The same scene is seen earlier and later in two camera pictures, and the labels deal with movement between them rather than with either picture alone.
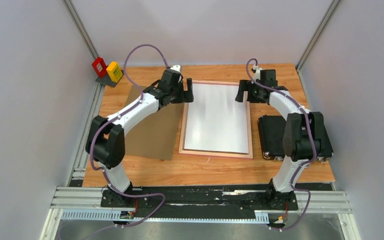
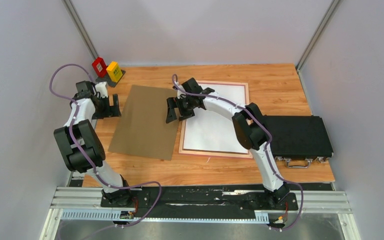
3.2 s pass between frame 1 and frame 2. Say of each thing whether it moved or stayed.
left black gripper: moved
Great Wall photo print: stayed
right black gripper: moved
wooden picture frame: stayed
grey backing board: stayed
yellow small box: stayed
